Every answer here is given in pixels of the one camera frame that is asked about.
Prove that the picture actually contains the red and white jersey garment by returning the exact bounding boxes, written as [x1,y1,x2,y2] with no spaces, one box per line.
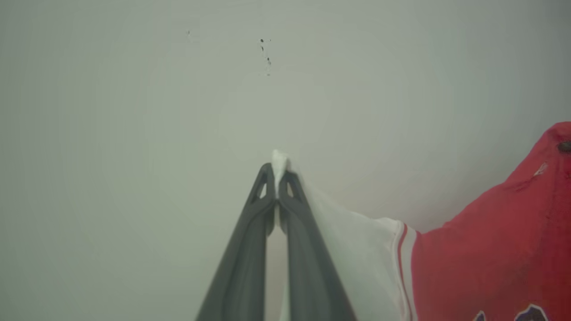
[271,121,571,321]

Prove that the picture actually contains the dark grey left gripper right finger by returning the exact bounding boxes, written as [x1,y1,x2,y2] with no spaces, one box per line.
[277,171,357,321]

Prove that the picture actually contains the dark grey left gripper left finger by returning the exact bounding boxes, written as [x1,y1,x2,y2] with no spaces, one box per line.
[195,163,277,321]

